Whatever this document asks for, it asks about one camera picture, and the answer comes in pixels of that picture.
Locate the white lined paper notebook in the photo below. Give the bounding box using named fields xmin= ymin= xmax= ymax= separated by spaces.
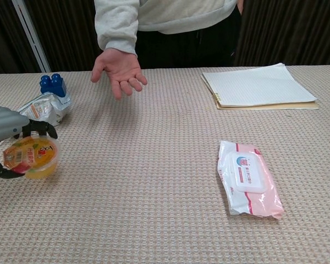
xmin=200 ymin=62 xmax=318 ymax=108

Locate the white printed snack bag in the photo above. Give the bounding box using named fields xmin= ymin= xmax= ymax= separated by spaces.
xmin=18 ymin=92 xmax=72 ymax=128

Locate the blue toy building block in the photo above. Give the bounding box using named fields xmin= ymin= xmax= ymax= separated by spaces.
xmin=40 ymin=73 xmax=68 ymax=98

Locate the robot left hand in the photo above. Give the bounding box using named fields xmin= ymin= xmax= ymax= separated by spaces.
xmin=0 ymin=103 xmax=58 ymax=180

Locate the beige paper folder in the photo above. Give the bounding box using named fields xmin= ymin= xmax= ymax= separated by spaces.
xmin=216 ymin=100 xmax=320 ymax=111

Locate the white slotted metal rail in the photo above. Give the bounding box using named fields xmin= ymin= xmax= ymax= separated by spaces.
xmin=11 ymin=0 xmax=52 ymax=73

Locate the grey sweatshirt sleeve forearm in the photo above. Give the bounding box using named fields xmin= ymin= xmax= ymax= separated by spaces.
xmin=94 ymin=0 xmax=140 ymax=54

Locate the person torso in grey sweatshirt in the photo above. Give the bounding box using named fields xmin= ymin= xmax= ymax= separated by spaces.
xmin=136 ymin=0 xmax=243 ymax=69

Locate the person's bare hand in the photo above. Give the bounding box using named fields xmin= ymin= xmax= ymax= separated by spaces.
xmin=90 ymin=48 xmax=149 ymax=100

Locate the pink wet wipes pack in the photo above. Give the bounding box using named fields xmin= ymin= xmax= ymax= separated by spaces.
xmin=217 ymin=140 xmax=285 ymax=220

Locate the orange fruit jelly cup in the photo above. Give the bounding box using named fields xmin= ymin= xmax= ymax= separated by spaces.
xmin=2 ymin=135 xmax=61 ymax=180

